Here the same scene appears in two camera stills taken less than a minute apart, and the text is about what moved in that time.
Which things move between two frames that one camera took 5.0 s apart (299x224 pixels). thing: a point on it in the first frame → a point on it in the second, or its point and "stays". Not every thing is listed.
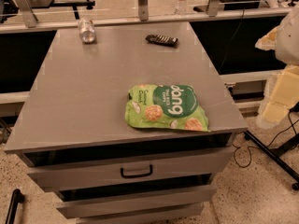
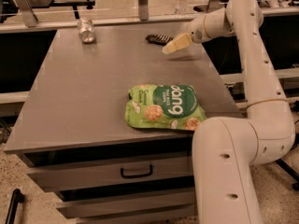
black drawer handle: [127, 176] stays
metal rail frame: [27, 17] stays
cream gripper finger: [280, 93] → [177, 42]
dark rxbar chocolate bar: [162, 39] stays
